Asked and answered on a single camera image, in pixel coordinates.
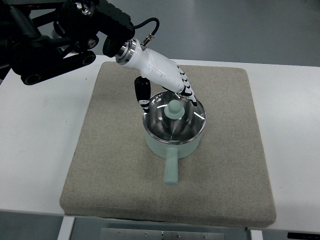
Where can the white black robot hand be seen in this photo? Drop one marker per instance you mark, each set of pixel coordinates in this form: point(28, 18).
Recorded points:
point(154, 68)

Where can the mint green saucepan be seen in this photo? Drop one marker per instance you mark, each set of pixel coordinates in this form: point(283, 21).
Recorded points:
point(171, 153)

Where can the glass lid with green knob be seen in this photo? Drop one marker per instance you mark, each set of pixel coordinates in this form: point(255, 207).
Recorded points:
point(173, 119)

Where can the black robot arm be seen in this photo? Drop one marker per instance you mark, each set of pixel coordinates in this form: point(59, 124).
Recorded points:
point(42, 39)

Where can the beige fabric mat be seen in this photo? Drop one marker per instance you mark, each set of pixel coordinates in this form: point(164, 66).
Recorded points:
point(223, 182)

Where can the black label strip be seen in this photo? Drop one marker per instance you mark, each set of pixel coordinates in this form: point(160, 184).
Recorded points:
point(302, 236)

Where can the metal base plate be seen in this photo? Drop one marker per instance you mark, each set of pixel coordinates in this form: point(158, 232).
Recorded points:
point(144, 234)

